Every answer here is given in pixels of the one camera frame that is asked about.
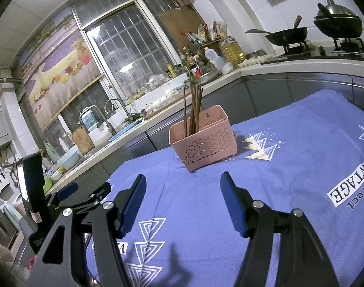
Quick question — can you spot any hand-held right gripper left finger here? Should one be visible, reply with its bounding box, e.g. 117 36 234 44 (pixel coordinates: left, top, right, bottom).
23 174 147 287

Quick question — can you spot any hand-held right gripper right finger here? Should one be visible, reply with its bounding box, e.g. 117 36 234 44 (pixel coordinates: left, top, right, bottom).
220 172 341 287

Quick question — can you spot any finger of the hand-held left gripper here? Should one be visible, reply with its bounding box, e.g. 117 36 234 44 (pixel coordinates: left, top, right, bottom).
71 182 113 216
46 183 79 213

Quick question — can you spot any pink perforated plastic basket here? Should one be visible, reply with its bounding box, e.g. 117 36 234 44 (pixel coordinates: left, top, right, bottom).
169 105 239 173

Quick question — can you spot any bundle of brown chopsticks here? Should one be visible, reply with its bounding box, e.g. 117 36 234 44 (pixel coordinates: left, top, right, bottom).
189 82 204 134

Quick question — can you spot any light blue plastic tub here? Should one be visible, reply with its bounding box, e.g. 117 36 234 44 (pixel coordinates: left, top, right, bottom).
61 149 82 171

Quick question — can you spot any wooden cutting board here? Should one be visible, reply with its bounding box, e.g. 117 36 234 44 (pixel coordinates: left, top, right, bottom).
71 125 96 156

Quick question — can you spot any blue printed cloth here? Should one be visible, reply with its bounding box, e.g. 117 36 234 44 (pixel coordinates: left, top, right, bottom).
85 89 364 287

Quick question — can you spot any white box with blue label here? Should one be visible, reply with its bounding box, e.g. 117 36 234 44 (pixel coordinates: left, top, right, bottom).
80 109 100 132

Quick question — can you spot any steel kitchen faucet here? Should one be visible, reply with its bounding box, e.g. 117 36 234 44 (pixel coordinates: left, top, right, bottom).
104 98 131 121
79 105 111 135

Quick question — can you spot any grey kitchen counter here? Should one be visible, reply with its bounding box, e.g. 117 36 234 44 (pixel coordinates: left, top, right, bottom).
44 52 364 193

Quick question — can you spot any white egg tray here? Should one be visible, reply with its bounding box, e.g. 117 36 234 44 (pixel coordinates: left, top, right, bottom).
237 55 267 68

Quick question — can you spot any white plastic jug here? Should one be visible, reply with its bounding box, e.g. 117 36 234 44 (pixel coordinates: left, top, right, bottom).
204 48 226 72

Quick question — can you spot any barred kitchen window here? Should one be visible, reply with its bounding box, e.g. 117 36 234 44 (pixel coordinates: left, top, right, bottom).
71 0 194 104

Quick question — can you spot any row of condiment bottles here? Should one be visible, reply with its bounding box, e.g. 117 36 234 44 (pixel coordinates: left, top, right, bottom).
165 46 209 78

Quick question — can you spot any yellow cooking oil bottle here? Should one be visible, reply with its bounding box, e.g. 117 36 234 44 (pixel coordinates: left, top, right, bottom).
219 36 246 68

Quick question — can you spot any black gas burner stand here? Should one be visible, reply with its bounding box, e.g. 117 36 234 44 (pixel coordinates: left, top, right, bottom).
277 40 317 58
331 37 364 55

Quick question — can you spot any brown wooden board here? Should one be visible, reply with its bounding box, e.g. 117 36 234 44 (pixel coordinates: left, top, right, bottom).
158 6 207 55

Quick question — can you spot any black deep wok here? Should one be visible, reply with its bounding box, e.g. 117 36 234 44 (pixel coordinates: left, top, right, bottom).
313 15 363 38

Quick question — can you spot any steel wok lid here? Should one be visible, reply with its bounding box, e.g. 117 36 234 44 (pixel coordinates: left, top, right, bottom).
316 0 362 22

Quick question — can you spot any fruit wall mural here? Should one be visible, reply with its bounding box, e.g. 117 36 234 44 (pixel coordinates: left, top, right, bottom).
19 9 106 126

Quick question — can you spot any black wok with wooden handle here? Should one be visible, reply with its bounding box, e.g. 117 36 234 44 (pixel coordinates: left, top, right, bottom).
265 15 309 47

